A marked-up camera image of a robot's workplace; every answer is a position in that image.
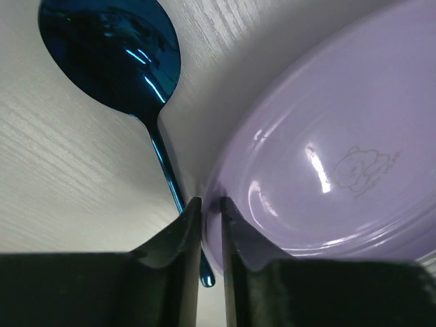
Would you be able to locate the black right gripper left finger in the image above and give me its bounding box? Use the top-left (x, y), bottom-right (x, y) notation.
top-left (1, 198), bottom-right (202, 326)

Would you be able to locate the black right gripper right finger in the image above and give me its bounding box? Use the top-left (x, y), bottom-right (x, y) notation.
top-left (220, 197), bottom-right (435, 326)

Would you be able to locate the purple plastic plate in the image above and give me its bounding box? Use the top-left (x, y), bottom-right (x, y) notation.
top-left (203, 1), bottom-right (435, 270)

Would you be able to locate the blue metal spoon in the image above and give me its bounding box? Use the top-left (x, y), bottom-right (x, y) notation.
top-left (37, 0), bottom-right (216, 288)

